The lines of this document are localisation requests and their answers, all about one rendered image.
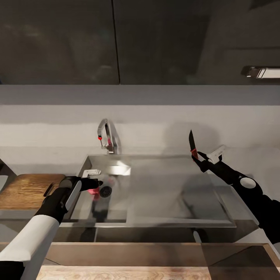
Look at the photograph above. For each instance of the vidalia onion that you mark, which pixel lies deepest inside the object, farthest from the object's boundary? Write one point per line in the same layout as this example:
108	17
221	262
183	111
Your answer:
94	191

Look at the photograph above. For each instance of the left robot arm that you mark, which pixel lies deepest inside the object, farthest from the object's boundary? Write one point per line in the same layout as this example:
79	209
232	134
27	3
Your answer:
23	257

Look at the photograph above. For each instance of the drop in sink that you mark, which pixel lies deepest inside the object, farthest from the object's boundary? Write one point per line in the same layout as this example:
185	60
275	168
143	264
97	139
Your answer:
147	190

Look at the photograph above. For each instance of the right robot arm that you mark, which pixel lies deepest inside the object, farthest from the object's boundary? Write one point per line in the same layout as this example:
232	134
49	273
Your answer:
264	211

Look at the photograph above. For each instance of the parer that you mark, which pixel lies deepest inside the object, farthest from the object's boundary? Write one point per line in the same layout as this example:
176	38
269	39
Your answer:
192	144

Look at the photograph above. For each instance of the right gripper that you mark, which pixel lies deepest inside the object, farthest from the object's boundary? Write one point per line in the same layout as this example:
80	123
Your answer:
206	165

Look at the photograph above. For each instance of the cutting board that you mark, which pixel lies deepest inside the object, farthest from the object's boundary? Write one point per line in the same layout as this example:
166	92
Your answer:
27	191

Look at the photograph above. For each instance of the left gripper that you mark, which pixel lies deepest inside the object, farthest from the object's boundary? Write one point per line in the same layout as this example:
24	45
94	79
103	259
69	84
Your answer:
92	183

